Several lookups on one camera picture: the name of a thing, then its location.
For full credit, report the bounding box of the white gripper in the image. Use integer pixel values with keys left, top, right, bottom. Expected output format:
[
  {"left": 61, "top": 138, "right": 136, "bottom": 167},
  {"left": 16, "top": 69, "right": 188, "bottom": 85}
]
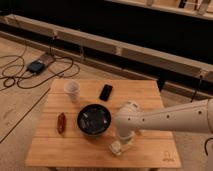
[{"left": 116, "top": 133, "right": 134, "bottom": 154}]

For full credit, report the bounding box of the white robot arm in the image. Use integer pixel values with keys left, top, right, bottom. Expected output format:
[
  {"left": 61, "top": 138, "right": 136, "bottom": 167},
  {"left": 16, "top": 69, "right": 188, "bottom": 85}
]
[{"left": 111, "top": 99, "right": 213, "bottom": 155}]

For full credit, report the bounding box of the black ceramic bowl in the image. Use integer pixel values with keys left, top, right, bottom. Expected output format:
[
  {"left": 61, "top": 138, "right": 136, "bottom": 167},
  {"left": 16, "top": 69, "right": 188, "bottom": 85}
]
[{"left": 77, "top": 104, "right": 111, "bottom": 136}]

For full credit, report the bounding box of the black smartphone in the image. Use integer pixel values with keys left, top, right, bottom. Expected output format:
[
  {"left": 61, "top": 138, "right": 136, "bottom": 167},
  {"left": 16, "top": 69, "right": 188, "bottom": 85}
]
[{"left": 99, "top": 84, "right": 113, "bottom": 101}]

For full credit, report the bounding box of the wooden table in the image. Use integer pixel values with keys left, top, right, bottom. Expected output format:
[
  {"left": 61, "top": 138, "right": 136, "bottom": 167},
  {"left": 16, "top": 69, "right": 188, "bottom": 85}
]
[{"left": 26, "top": 79, "right": 181, "bottom": 168}]

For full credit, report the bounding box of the translucent plastic cup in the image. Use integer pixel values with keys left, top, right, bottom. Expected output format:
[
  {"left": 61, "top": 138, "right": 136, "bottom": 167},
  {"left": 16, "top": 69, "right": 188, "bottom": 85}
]
[{"left": 64, "top": 80, "right": 80, "bottom": 102}]

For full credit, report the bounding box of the blue power adapter box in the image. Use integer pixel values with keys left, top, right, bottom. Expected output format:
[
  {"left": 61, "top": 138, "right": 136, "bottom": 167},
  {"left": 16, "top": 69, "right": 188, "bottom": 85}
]
[{"left": 27, "top": 61, "right": 45, "bottom": 74}]

